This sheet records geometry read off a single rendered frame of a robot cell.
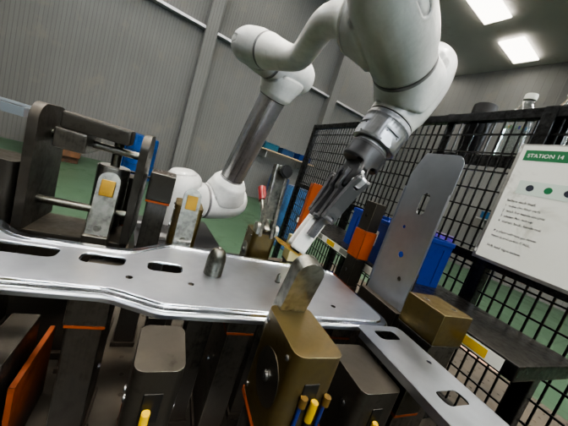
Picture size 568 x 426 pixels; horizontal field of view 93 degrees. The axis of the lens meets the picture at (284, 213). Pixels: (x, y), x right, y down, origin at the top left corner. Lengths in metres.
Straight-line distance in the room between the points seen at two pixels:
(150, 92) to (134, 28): 1.38
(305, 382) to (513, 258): 0.65
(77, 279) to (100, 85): 7.85
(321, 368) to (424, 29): 0.43
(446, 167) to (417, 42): 0.28
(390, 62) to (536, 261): 0.57
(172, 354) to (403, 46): 0.47
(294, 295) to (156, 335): 0.16
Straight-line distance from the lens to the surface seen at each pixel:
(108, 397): 0.70
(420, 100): 0.53
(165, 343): 0.35
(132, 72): 8.24
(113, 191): 0.59
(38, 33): 8.44
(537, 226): 0.85
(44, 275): 0.44
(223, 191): 1.15
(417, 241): 0.64
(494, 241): 0.88
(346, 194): 0.47
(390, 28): 0.43
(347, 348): 0.47
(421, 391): 0.44
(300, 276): 0.32
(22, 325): 0.58
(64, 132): 0.62
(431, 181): 0.66
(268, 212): 0.63
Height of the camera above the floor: 1.21
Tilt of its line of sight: 9 degrees down
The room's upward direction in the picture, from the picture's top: 18 degrees clockwise
